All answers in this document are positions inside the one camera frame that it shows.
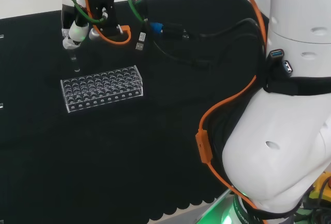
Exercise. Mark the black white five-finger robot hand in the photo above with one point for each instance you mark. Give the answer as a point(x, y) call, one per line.
point(76, 31)

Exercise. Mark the clear glass test tube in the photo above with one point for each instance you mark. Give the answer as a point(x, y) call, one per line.
point(74, 61)

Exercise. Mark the clear plastic test tube rack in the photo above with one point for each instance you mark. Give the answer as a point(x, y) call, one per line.
point(102, 89)

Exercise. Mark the black bench cloth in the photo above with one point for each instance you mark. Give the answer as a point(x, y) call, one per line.
point(103, 156)

